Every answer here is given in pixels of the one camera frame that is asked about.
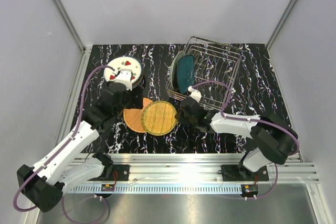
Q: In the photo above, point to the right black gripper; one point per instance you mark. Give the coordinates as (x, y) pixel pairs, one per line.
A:
(180, 118)

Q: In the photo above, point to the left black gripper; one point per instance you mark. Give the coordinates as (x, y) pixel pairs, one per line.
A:
(135, 103)

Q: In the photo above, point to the yellow woven pattern plate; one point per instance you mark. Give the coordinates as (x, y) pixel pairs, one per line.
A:
(158, 118)

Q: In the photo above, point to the orange woven basket plate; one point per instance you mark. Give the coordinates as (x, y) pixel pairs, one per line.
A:
(132, 117)

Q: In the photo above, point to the white watermelon pattern plate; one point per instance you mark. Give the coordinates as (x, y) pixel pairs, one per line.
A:
(116, 65)

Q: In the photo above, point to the mint green flower plate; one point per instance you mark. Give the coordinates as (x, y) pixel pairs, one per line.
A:
(173, 68)

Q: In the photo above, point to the teal square plate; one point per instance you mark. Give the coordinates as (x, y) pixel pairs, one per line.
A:
(185, 73)

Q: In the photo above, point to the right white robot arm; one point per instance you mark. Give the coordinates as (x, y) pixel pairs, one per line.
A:
(274, 141)

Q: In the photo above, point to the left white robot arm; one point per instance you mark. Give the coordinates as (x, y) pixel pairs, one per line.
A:
(49, 179)

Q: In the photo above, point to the left small circuit board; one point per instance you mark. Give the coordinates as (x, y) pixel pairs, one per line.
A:
(107, 187)

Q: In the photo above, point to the small circuit board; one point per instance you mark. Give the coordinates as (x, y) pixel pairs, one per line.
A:
(107, 187)
(250, 189)

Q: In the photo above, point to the right small circuit board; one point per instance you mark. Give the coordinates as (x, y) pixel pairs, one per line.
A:
(250, 189)

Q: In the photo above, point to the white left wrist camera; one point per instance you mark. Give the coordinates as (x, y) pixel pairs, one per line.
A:
(124, 77)

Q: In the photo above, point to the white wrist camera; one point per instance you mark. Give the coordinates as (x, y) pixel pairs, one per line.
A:
(195, 94)
(124, 77)

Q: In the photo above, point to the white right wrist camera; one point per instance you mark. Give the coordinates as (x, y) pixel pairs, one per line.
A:
(195, 94)

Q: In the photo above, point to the left aluminium frame post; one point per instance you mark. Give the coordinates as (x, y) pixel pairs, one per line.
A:
(69, 25)

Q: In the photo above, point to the aluminium frame post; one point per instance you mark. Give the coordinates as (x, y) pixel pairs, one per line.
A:
(69, 25)
(289, 8)

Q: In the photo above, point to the metal wire dish rack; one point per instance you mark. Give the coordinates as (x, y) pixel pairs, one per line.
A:
(216, 63)

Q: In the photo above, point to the aluminium mounting rail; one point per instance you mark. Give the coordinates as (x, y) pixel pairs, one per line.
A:
(203, 168)

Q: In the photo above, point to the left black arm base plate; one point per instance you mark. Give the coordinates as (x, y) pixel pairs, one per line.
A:
(121, 172)

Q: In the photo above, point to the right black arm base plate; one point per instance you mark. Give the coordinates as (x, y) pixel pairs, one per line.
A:
(234, 173)

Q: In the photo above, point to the white slotted cable duct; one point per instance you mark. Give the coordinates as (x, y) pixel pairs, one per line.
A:
(95, 188)

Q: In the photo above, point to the right aluminium frame post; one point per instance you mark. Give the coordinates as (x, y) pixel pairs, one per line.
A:
(289, 8)

